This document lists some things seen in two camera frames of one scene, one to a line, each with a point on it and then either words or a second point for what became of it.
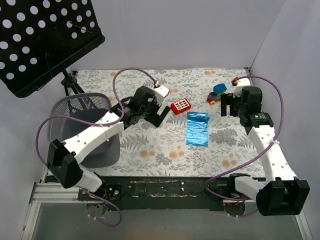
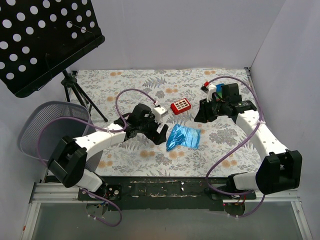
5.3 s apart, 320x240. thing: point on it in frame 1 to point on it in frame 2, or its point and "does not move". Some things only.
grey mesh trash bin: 91,107 to 44,124
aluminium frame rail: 48,193 does not move
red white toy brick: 180,106 does not move
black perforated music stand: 39,38 does not move
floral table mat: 193,139 does not move
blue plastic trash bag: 197,128 to 183,136
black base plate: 166,194 does not move
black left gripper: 155,113 to 152,128
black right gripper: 230,100 to 208,110
